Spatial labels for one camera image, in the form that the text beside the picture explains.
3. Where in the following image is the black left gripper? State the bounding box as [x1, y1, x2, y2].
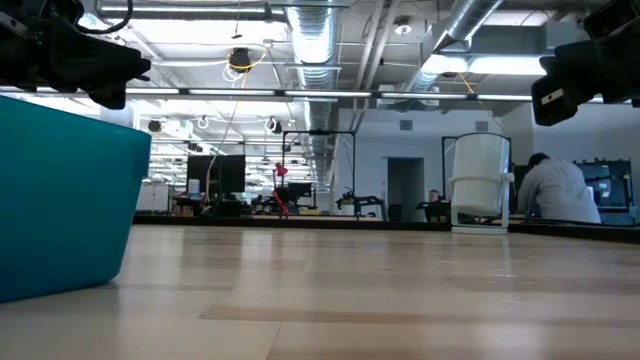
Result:
[0, 19, 153, 110]

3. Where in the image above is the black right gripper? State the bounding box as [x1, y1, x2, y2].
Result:
[530, 37, 640, 127]

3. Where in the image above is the teal plastic bin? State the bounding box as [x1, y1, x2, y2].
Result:
[0, 94, 153, 305]

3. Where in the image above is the ceiling light panel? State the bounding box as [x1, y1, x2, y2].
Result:
[422, 53, 549, 77]

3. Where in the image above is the black equipment rack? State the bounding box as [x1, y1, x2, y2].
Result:
[573, 157, 634, 212]

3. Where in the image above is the white cabinet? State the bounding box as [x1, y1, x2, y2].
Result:
[135, 182, 171, 212]

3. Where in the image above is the white cup with ball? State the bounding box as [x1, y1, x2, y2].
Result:
[446, 131, 517, 236]

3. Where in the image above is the large black computer monitor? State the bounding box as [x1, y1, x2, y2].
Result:
[186, 154, 247, 195]

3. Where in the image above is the red articulated stand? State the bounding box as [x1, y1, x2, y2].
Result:
[271, 161, 290, 217]

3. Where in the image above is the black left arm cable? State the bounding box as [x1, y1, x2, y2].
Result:
[74, 0, 135, 36]

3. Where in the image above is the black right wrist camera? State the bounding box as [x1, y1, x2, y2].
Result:
[582, 0, 640, 42]

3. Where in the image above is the slanted silver ventilation duct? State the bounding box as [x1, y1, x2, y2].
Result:
[399, 0, 506, 94]

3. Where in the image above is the black ceiling cable reel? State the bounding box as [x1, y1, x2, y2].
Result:
[227, 47, 254, 74]

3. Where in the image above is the wide silver ventilation duct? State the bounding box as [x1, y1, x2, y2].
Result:
[284, 0, 341, 186]

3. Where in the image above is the thin black background frame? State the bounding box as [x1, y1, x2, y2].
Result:
[281, 129, 358, 211]

